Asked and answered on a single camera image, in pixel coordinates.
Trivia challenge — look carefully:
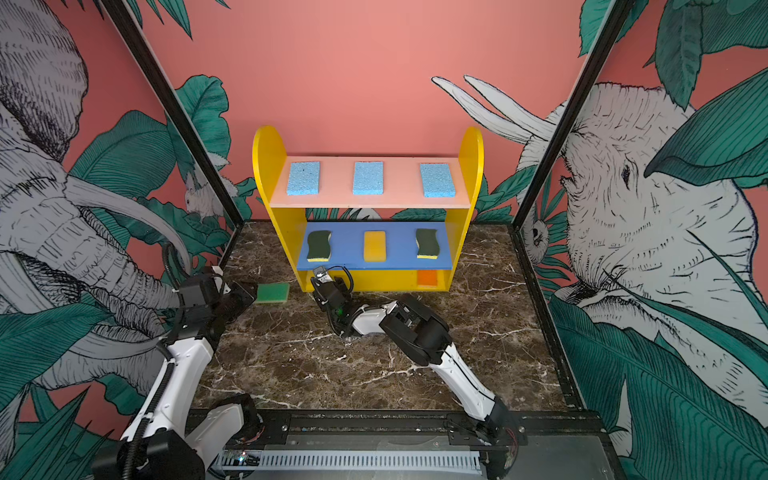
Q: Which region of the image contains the dark green sponge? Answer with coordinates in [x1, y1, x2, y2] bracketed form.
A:
[416, 228, 441, 260]
[306, 230, 332, 262]

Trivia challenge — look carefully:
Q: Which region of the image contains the bright green sponge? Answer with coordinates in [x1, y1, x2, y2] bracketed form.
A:
[255, 283, 290, 304]

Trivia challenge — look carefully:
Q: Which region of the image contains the orange yellow sponge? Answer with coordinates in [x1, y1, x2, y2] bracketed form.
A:
[417, 270, 438, 288]

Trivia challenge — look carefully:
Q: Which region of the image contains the blue sponge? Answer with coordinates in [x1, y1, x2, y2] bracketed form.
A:
[353, 161, 384, 196]
[419, 163, 456, 198]
[286, 161, 321, 196]

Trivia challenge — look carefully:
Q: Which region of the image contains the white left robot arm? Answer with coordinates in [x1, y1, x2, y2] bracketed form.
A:
[91, 273, 264, 479]

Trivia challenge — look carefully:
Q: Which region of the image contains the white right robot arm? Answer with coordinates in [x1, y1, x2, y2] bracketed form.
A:
[311, 274, 523, 445]

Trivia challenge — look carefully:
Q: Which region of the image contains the yellow pink blue shelf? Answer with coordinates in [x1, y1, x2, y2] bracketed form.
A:
[252, 126, 485, 292]

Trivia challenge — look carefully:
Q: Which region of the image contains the white vent strip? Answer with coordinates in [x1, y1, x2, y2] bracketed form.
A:
[212, 450, 485, 475]

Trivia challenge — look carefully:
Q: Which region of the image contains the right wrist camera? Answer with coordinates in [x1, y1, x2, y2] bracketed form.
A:
[312, 266, 334, 285]

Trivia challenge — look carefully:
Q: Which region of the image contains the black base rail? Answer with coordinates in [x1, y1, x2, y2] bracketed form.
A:
[137, 407, 613, 480]

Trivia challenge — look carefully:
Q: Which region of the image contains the black left frame post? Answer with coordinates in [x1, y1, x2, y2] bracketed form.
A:
[100, 0, 245, 228]

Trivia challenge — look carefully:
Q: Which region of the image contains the black frame post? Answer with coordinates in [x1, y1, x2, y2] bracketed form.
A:
[100, 0, 245, 228]
[511, 0, 637, 229]

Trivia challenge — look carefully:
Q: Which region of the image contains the black right frame post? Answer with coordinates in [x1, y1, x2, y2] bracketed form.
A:
[511, 0, 637, 229]

